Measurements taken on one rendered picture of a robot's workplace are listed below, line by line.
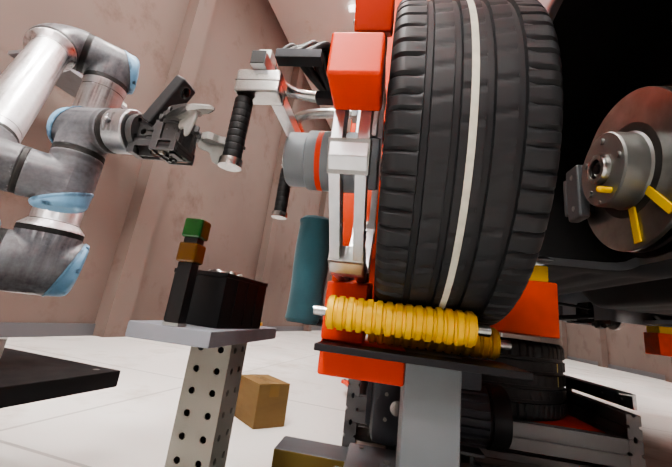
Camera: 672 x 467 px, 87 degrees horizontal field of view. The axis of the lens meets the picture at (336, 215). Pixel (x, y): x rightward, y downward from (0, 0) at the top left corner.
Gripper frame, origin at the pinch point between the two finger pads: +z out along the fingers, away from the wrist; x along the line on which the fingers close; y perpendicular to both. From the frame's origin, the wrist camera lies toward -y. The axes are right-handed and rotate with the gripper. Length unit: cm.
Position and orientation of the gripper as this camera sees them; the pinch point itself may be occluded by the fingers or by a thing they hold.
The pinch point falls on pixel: (233, 127)
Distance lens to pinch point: 73.9
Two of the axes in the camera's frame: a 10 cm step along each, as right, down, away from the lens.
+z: 9.9, 0.8, -1.5
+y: -1.2, 9.5, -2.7
